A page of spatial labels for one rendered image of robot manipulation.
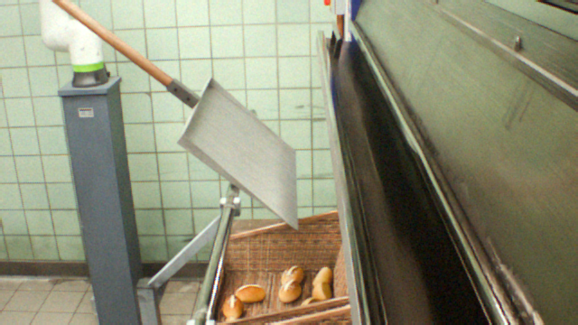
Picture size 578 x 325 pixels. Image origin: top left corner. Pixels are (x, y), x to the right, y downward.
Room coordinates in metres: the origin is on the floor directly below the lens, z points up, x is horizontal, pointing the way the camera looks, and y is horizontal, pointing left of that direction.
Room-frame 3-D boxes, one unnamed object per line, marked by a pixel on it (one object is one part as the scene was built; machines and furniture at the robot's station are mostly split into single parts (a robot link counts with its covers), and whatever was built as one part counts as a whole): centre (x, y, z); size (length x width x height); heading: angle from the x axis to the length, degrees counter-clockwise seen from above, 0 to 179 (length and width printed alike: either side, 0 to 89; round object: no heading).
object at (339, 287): (1.68, 0.03, 0.72); 0.56 x 0.49 x 0.28; 177
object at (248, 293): (1.79, 0.14, 0.62); 0.10 x 0.07 x 0.06; 97
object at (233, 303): (1.71, 0.19, 0.62); 0.10 x 0.07 x 0.06; 0
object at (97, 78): (2.45, 0.77, 1.23); 0.26 x 0.15 x 0.06; 179
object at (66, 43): (2.40, 0.79, 1.36); 0.16 x 0.13 x 0.19; 59
